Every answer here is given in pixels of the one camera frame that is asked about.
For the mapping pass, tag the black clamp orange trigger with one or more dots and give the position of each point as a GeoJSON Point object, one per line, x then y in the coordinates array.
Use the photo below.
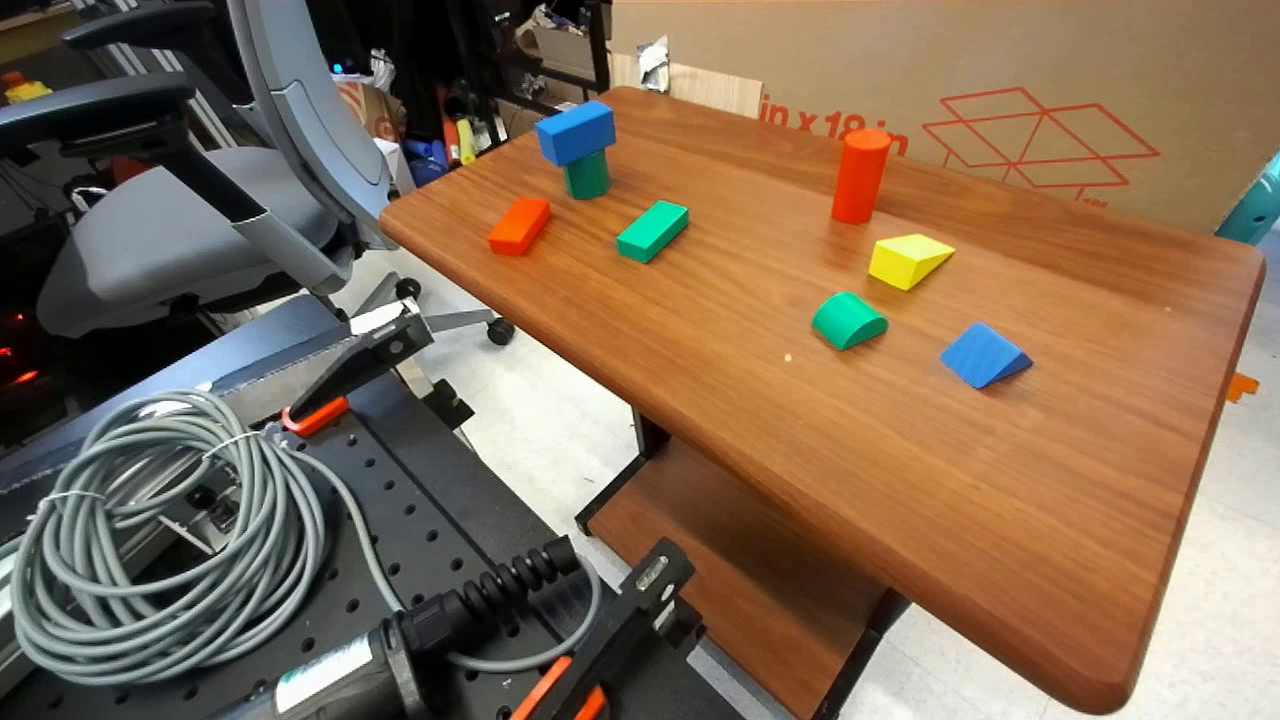
{"type": "Point", "coordinates": [373, 343]}

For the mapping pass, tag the large cardboard box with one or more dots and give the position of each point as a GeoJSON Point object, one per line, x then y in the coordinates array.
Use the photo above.
{"type": "Point", "coordinates": [1067, 55]}

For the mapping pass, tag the green rectangular block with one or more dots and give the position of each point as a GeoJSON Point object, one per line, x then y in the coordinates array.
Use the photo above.
{"type": "Point", "coordinates": [649, 233]}

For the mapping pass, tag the teal plastic object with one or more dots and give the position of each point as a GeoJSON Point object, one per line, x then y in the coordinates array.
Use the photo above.
{"type": "Point", "coordinates": [1258, 205]}

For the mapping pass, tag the black perforated breadboard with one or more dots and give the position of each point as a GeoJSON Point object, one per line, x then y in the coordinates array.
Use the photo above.
{"type": "Point", "coordinates": [403, 506]}

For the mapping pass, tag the black cylinder silver collar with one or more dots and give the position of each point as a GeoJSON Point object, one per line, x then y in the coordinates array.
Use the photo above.
{"type": "Point", "coordinates": [346, 674]}

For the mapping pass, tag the grey office chair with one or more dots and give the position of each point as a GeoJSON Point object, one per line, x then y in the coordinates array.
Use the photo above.
{"type": "Point", "coordinates": [163, 242]}

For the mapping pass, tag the blue rectangular block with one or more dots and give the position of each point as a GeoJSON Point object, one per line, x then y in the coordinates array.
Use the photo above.
{"type": "Point", "coordinates": [579, 134]}

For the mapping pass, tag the green semi cylinder block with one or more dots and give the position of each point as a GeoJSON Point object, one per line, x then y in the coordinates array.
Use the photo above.
{"type": "Point", "coordinates": [846, 323]}

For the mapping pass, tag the wooden table foot panel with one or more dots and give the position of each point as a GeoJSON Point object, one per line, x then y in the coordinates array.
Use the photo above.
{"type": "Point", "coordinates": [747, 574]}

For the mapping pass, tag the orange floor marker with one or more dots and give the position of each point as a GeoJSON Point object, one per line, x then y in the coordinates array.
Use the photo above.
{"type": "Point", "coordinates": [1243, 386]}

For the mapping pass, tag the yellow wedge block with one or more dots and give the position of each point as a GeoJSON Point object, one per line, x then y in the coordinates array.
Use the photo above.
{"type": "Point", "coordinates": [907, 260]}

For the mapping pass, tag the orange cylinder block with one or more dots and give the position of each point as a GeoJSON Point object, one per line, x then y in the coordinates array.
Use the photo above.
{"type": "Point", "coordinates": [860, 182]}

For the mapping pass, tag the blue wedge block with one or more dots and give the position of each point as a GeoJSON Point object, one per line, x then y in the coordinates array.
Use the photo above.
{"type": "Point", "coordinates": [983, 357]}

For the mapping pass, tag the orange rectangular block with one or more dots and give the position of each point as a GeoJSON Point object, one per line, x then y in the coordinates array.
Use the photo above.
{"type": "Point", "coordinates": [522, 227]}

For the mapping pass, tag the white crumpled paper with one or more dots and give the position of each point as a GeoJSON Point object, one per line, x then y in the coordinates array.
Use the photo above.
{"type": "Point", "coordinates": [652, 67]}

